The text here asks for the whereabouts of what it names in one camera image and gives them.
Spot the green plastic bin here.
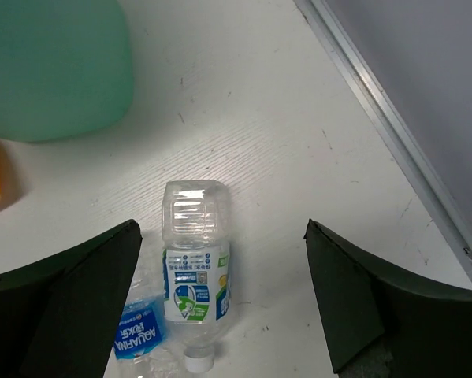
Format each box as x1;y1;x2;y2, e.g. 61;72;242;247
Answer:
0;1;134;142

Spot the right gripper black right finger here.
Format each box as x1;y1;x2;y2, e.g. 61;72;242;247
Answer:
304;221;472;377

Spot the clear Aquafina bottle blue label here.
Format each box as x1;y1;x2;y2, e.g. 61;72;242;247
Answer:
113;270;187;377

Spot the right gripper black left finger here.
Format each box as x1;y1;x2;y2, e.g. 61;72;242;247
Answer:
0;220;142;377

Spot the aluminium table edge rail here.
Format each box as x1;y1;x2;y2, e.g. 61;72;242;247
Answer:
295;1;472;282

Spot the clear bottle green white label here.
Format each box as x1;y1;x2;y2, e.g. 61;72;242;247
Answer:
162;180;231;374

